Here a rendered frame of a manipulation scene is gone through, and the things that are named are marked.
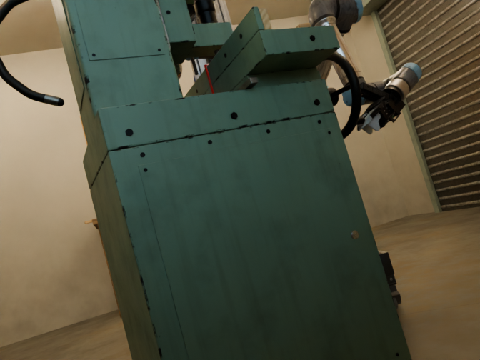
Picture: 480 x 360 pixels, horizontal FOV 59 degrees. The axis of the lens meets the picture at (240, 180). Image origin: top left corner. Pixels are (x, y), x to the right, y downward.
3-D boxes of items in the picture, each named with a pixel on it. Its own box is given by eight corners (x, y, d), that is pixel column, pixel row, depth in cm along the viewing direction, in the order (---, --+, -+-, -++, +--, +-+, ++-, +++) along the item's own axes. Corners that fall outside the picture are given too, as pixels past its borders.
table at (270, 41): (371, 44, 106) (363, 22, 106) (267, 54, 93) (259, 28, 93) (262, 121, 160) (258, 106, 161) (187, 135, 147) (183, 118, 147)
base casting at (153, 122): (336, 110, 108) (326, 76, 109) (108, 151, 83) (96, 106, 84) (258, 154, 148) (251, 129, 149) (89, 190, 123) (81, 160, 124)
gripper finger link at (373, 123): (374, 138, 133) (388, 120, 137) (362, 124, 132) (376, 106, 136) (368, 141, 136) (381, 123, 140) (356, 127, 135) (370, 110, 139)
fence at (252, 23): (264, 28, 94) (258, 6, 95) (258, 29, 93) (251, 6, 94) (187, 118, 148) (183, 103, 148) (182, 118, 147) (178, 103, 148)
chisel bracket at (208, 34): (238, 48, 122) (230, 21, 123) (193, 52, 116) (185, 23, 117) (228, 60, 129) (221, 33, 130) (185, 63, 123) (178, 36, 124)
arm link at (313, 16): (305, -14, 158) (361, 96, 144) (328, -14, 162) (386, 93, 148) (291, 10, 168) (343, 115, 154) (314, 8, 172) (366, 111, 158)
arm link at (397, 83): (399, 74, 142) (383, 85, 150) (393, 82, 140) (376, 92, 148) (413, 91, 143) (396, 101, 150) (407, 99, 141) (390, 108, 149)
